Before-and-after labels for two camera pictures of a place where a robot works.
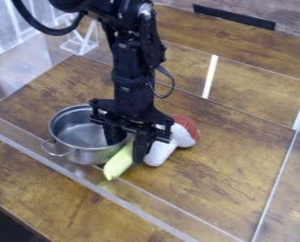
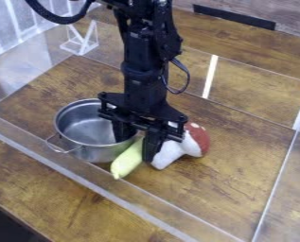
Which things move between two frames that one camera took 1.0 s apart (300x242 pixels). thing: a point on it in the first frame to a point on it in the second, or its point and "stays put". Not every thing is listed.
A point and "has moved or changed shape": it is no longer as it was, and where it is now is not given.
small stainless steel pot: x=79 y=136 has moved or changed shape
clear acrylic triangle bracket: x=81 y=44 stays put
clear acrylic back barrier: x=257 y=92 stays put
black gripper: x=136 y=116 to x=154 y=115
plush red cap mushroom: x=184 y=136 has moved or changed shape
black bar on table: x=235 y=16 stays put
